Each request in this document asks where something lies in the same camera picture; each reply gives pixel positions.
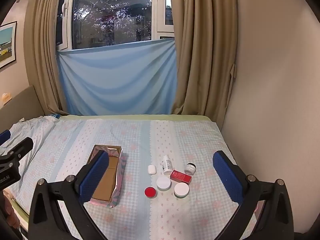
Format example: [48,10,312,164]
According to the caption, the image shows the checked floral bed sheet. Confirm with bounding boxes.
[0,114,258,240]

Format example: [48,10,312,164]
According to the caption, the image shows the jar with red lid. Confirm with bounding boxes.
[144,186,158,199]

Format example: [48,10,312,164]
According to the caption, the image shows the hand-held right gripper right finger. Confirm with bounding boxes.
[213,151,294,240]

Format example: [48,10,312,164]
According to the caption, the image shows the white round jar lid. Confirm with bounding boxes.
[156,176,172,192]

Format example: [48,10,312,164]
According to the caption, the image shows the white plastic bottle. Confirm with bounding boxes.
[162,155,173,175]

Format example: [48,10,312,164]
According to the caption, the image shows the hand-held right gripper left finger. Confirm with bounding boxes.
[29,150,109,240]

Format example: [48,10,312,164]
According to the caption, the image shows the framed wall picture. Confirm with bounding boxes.
[0,21,17,69]

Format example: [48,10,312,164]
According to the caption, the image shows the green jar with white lid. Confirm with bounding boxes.
[173,182,190,199]

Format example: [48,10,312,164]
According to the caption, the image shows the cardboard box with floral wrap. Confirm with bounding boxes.
[89,144,127,208]

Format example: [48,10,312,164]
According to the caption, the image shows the red carton box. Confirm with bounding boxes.
[170,169,193,185]

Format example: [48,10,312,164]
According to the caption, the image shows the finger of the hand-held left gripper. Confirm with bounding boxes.
[7,137,34,161]
[0,129,11,146]

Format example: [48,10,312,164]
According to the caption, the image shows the beige curtain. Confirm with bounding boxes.
[169,0,237,124]
[24,0,77,117]

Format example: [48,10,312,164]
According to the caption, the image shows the light blue hanging cloth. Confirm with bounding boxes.
[57,38,178,117]

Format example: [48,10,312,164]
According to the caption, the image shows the grey bed headboard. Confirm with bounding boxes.
[0,85,46,124]

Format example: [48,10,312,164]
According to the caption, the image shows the white framed window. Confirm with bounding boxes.
[55,0,175,52]

